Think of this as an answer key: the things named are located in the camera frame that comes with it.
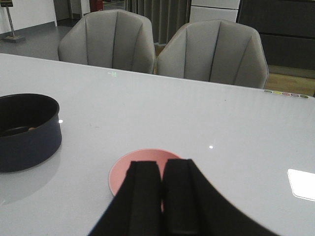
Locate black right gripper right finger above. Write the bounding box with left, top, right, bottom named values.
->
left=162, top=159, right=274, bottom=236

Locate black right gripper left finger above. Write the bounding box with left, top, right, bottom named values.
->
left=89, top=161, right=161, bottom=236

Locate pink bowl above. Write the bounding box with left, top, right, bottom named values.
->
left=108, top=148, right=183, bottom=197

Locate dark blue saucepan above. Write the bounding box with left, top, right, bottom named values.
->
left=0, top=93, right=62, bottom=173

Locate grey chair right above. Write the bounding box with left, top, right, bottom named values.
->
left=157, top=19, right=269, bottom=89

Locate grey chair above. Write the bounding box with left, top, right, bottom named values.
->
left=58, top=9, right=156, bottom=74
left=157, top=19, right=269, bottom=89

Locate grey chair left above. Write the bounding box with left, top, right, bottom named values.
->
left=58, top=9, right=156, bottom=74

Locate white drawer cabinet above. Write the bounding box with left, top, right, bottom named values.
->
left=189, top=0, right=241, bottom=23

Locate dark grey sideboard counter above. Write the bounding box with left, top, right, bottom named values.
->
left=238, top=0, right=315, bottom=70

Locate sign stand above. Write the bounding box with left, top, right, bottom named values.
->
left=0, top=0, right=26, bottom=43

